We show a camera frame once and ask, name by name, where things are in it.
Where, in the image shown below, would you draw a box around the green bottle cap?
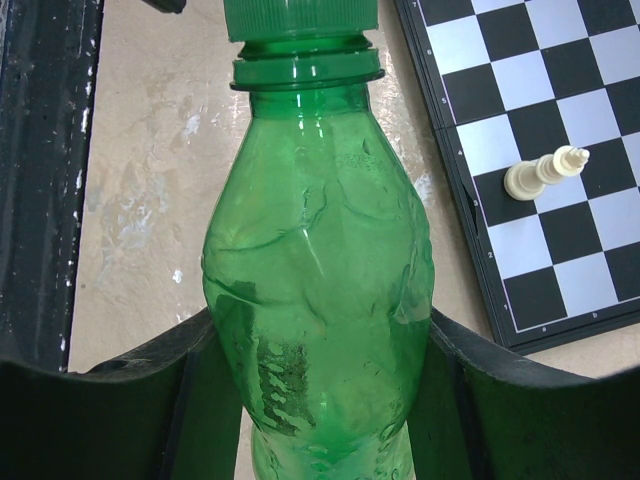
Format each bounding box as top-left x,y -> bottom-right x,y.
223,0 -> 378,42

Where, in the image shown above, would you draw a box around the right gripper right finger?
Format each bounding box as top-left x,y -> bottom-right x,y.
408,311 -> 639,479

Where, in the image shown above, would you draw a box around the black white chessboard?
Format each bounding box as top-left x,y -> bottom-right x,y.
397,0 -> 639,353

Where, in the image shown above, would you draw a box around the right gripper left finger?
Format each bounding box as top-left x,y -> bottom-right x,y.
1,310 -> 242,479

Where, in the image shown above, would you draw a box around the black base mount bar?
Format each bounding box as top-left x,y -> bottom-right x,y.
1,1 -> 104,372

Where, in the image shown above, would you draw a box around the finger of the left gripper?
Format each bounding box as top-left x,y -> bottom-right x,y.
143,0 -> 187,13

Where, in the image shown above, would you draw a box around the green plastic bottle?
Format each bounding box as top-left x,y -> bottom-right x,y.
201,33 -> 434,479

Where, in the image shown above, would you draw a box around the cream chess piece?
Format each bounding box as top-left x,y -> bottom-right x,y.
503,145 -> 590,201

